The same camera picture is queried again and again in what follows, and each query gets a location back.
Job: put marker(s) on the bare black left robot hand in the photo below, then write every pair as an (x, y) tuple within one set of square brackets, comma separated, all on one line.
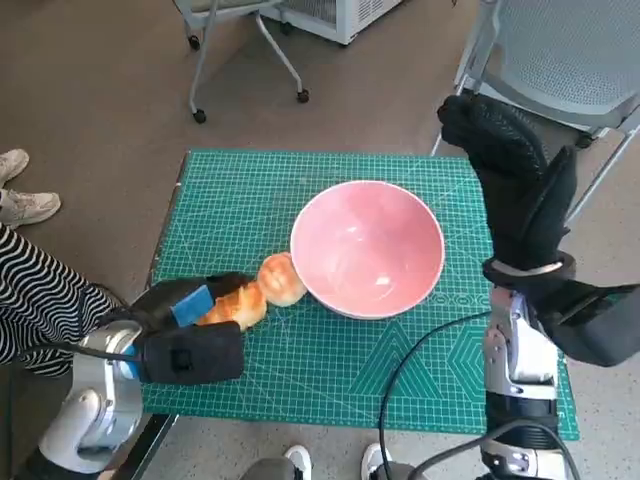
[(165, 300)]

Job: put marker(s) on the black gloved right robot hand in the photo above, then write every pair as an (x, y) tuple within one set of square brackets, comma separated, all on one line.
[(520, 200)]

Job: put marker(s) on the long toy bread loaf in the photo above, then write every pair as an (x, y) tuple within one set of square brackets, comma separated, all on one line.
[(240, 305)]

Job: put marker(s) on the round toy bread bun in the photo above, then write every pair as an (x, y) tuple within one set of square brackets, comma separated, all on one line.
[(280, 282)]

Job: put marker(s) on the pink bowl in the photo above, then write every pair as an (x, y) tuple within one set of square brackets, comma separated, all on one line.
[(365, 250)]

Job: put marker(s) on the person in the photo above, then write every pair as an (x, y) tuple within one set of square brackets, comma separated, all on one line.
[(35, 300)]

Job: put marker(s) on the grey mesh chair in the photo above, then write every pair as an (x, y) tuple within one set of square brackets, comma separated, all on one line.
[(565, 60)]

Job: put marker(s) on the green cutting mat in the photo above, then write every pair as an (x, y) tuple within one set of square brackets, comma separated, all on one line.
[(310, 380)]

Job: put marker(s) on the person's white shoe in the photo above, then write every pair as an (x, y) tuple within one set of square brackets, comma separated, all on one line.
[(11, 165), (27, 207)]

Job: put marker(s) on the white sneaker with black tongue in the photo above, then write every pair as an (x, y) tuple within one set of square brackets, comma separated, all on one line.
[(375, 460), (298, 462)]

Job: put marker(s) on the white cabinet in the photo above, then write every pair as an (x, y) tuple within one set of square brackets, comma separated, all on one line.
[(350, 17)]

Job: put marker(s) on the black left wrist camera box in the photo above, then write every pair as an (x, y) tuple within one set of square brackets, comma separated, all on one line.
[(200, 355)]

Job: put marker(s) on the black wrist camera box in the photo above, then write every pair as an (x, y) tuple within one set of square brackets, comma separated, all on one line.
[(600, 335), (200, 355)]

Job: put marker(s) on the black table frame bar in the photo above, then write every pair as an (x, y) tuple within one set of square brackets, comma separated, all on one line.
[(155, 435)]

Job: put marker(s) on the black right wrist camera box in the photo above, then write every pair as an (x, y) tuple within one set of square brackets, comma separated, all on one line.
[(600, 335)]

